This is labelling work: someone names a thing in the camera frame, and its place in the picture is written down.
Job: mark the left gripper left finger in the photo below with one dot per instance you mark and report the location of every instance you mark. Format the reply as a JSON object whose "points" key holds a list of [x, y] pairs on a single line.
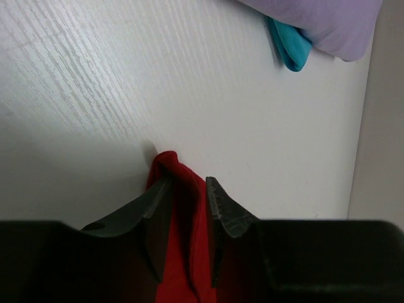
{"points": [[146, 219]]}

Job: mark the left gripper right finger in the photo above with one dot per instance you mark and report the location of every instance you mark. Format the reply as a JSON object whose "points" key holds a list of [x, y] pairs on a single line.
{"points": [[234, 241]]}

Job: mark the red t-shirt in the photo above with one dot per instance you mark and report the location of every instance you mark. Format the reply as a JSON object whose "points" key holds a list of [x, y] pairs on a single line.
{"points": [[187, 274]]}

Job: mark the teal t-shirt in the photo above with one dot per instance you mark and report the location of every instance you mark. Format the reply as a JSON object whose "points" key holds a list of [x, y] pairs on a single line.
{"points": [[292, 47]]}

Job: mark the purple t-shirt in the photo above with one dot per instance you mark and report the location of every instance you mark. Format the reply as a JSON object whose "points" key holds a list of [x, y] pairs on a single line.
{"points": [[339, 28]]}

